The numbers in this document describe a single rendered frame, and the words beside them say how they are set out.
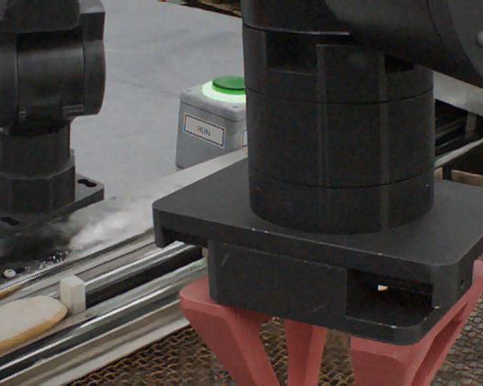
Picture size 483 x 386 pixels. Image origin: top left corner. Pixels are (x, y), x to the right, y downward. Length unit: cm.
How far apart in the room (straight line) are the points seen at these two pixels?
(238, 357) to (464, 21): 16
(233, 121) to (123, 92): 28
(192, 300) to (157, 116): 75
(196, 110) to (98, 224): 21
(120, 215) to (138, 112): 33
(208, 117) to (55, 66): 20
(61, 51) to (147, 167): 22
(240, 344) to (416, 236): 7
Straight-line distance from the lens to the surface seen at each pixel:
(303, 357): 34
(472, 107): 99
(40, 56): 72
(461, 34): 18
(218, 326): 30
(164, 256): 70
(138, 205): 74
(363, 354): 27
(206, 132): 87
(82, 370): 50
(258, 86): 27
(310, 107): 26
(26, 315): 60
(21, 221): 77
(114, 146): 95
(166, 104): 107
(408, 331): 26
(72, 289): 62
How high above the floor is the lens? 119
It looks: 25 degrees down
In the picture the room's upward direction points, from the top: 5 degrees clockwise
